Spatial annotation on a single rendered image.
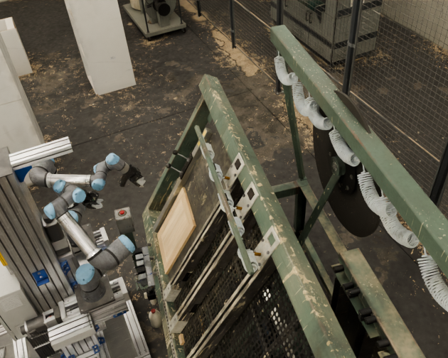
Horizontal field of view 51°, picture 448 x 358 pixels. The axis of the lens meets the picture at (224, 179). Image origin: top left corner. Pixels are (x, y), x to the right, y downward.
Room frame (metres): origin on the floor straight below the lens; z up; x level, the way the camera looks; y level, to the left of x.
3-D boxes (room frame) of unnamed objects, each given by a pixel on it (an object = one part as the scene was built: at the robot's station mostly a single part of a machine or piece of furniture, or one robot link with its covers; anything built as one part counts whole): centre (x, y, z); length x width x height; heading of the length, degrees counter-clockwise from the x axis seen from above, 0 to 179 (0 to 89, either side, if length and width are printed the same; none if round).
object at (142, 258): (2.10, 0.65, 0.69); 0.50 x 0.14 x 0.24; 11
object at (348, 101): (1.85, -0.62, 1.85); 0.80 x 0.06 x 0.80; 11
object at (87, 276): (1.75, 0.89, 1.20); 0.13 x 0.12 x 0.14; 138
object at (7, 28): (6.67, 3.13, 0.36); 0.58 x 0.45 x 0.72; 111
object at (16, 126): (4.35, 2.33, 0.88); 0.90 x 0.60 x 1.75; 21
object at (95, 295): (1.74, 0.89, 1.09); 0.15 x 0.15 x 0.10
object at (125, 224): (2.52, 0.81, 0.84); 0.12 x 0.12 x 0.18; 11
